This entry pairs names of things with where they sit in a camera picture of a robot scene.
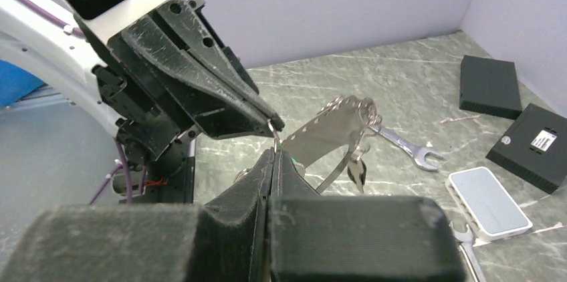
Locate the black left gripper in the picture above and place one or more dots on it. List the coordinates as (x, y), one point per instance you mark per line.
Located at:
(169, 73)

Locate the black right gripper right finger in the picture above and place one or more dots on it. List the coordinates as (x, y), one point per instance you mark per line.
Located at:
(356, 238)

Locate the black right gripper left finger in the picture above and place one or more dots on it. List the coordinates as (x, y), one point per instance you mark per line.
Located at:
(219, 241)

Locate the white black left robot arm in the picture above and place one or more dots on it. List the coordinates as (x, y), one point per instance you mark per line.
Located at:
(44, 39)

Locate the silver left wrench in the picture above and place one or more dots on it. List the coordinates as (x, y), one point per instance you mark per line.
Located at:
(418, 153)

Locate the silver wrench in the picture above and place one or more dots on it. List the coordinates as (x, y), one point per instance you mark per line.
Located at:
(418, 153)
(466, 240)

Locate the silver right wrench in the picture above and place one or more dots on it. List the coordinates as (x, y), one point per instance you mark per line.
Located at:
(466, 240)

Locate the black flat box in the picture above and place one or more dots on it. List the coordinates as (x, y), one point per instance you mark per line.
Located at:
(489, 86)

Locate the black box with label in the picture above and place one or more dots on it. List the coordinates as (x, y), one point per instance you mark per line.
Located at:
(534, 149)

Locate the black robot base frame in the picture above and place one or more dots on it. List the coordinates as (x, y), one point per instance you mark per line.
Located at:
(170, 179)

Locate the white network switch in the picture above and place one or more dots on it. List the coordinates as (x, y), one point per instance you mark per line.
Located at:
(488, 207)

